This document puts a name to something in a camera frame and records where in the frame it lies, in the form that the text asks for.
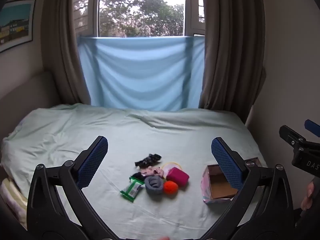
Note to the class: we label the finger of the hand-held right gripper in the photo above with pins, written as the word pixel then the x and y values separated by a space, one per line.
pixel 291 137
pixel 312 127

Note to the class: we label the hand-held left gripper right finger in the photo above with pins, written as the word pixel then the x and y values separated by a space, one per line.
pixel 227 163

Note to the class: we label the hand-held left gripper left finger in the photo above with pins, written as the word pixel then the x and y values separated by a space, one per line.
pixel 93 162

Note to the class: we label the cardboard box with pink outside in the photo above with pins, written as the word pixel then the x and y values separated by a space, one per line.
pixel 220 187

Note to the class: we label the magenta fabric pouch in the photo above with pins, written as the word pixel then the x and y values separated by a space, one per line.
pixel 178 176

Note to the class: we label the pink fluffy sock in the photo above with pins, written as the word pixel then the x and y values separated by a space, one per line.
pixel 152 171

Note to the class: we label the orange pom-pom ball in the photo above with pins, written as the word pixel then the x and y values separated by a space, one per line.
pixel 171 187

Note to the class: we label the grey sock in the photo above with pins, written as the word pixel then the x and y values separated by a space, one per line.
pixel 153 185

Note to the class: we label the person's right hand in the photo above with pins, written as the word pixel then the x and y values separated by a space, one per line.
pixel 308 195

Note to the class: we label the bed with pale green sheet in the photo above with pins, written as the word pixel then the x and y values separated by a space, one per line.
pixel 125 135

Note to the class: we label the black lace scrunchie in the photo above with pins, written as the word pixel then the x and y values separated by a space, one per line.
pixel 147 160

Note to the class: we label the round white pad yellow rim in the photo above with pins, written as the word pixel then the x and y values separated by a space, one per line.
pixel 170 166

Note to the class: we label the striped folded blanket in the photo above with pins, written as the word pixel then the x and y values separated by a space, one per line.
pixel 12 200

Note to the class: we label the beige upholstered headboard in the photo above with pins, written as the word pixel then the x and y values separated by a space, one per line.
pixel 27 90

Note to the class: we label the light blue hanging cloth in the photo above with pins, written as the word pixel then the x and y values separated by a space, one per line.
pixel 140 75

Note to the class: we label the brown curtain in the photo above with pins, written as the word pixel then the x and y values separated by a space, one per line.
pixel 232 55
pixel 63 42

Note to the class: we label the tree outside window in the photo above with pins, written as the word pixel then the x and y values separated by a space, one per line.
pixel 140 7

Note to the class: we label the window with white frame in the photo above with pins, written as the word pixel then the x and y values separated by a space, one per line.
pixel 85 5

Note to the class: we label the framed wall poster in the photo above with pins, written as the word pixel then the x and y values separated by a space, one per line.
pixel 17 22

